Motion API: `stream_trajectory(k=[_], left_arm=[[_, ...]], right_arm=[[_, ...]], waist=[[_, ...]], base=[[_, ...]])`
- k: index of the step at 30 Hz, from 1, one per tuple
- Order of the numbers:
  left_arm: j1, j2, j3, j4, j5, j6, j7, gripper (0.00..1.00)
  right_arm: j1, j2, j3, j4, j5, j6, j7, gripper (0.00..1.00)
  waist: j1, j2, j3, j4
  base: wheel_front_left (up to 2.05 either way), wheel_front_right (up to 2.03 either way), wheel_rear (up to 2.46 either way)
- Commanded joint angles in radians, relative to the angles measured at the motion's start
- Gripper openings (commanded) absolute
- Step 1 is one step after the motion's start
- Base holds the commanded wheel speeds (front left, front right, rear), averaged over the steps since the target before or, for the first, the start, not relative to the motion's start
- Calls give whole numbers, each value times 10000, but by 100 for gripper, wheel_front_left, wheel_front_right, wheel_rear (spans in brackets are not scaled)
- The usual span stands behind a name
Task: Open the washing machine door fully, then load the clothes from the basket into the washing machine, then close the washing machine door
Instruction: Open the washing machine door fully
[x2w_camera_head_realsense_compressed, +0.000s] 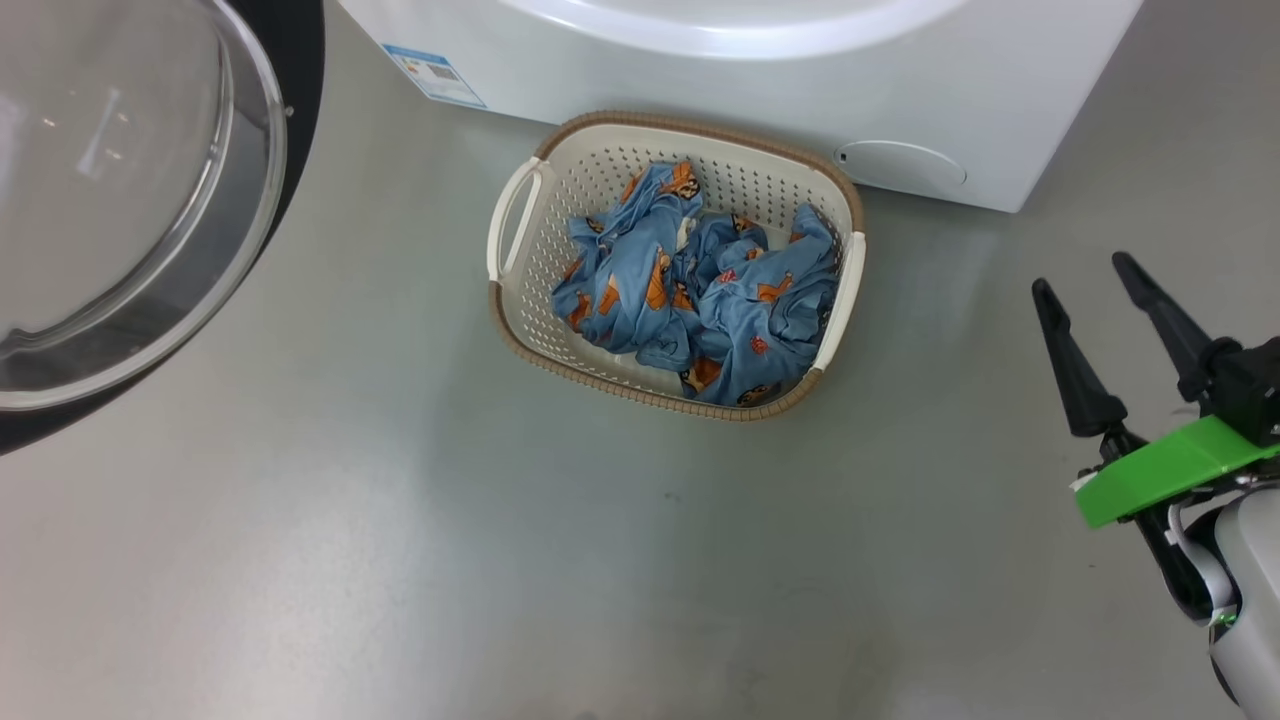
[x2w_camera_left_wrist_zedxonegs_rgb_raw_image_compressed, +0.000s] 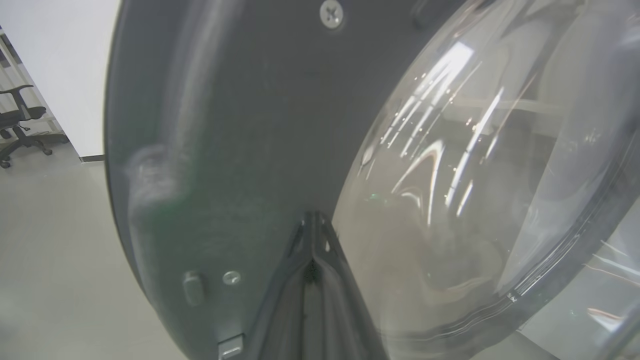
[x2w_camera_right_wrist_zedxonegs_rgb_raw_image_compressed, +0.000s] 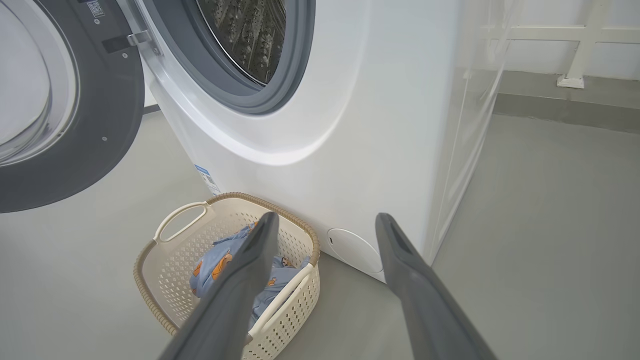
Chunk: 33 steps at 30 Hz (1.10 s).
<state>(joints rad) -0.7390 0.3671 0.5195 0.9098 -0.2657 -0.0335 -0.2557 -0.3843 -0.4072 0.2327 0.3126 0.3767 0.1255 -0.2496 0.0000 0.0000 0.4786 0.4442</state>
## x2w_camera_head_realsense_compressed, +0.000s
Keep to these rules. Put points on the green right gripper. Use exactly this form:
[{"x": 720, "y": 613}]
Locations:
[{"x": 1170, "y": 465}]

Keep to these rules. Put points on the washing machine glass door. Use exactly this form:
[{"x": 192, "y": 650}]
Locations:
[{"x": 150, "y": 200}]

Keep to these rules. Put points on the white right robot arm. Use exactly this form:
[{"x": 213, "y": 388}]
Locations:
[{"x": 1255, "y": 600}]

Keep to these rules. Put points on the white front-load washing machine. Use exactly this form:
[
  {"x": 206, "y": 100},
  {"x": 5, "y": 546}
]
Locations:
[{"x": 700, "y": 70}]

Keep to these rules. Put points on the round white filter cover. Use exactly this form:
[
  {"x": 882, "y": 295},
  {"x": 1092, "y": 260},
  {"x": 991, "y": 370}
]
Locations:
[{"x": 900, "y": 165}]

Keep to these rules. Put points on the cream perforated laundry basket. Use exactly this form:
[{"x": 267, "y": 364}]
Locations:
[{"x": 600, "y": 160}]

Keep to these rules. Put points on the blue energy label sticker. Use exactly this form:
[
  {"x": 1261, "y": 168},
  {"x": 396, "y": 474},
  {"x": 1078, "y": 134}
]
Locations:
[{"x": 433, "y": 75}]

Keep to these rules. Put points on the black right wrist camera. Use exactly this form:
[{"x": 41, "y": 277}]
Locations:
[{"x": 1250, "y": 390}]

